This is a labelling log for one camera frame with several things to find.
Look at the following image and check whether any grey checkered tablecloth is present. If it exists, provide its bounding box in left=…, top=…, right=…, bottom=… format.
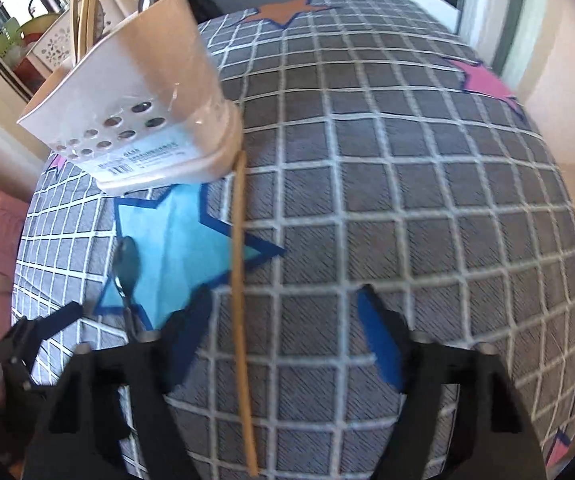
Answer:
left=12, top=0, right=575, bottom=480

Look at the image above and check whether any white plastic utensil holder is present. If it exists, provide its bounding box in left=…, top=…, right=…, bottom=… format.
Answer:
left=18, top=0, right=243, bottom=196

